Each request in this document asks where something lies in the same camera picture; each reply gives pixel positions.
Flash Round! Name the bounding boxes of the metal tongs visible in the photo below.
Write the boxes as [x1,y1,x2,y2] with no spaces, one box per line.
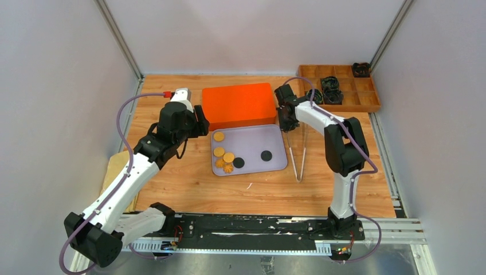
[284,123,308,183]

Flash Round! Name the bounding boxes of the orange box lid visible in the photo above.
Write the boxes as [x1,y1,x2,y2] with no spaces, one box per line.
[202,82,277,122]

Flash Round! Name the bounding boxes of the lavender cookie tray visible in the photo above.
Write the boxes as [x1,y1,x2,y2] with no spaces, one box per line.
[210,124,288,176]

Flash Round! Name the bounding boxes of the orange cookie box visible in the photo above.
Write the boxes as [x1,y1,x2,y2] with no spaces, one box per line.
[209,116,276,131]

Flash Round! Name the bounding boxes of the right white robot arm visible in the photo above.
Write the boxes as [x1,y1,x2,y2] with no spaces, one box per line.
[275,84,369,239]

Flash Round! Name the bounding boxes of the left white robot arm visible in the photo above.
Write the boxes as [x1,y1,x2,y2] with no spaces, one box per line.
[58,88,209,274]

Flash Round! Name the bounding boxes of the black coiled item left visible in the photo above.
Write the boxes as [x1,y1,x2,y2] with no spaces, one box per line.
[305,89,324,105]

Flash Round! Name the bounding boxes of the black coiled item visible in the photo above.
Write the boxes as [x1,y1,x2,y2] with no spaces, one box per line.
[305,89,324,105]
[320,76,339,91]
[323,89,344,105]

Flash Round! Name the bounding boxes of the round yellow biscuit top-left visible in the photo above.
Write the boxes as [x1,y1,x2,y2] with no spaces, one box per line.
[213,131,225,142]

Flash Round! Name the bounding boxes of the black coiled item right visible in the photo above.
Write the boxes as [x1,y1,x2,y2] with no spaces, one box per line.
[323,89,344,105]

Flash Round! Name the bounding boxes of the black coiled item top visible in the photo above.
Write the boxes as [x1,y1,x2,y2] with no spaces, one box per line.
[320,76,339,91]

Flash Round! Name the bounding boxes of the wooden compartment organizer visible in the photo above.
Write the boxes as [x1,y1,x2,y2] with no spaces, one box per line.
[297,65,381,113]

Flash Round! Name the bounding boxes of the black sandwich cookie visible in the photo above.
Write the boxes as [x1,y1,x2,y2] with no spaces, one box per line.
[233,157,245,168]
[261,150,273,162]

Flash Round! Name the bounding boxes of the swirl butter cookie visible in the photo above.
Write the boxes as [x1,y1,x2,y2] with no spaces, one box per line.
[222,163,234,174]
[215,158,225,168]

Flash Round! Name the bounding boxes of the yellow cloth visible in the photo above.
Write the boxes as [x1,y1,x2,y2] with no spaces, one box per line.
[100,151,139,213]

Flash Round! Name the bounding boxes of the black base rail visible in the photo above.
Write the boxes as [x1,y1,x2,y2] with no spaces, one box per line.
[113,212,428,257]

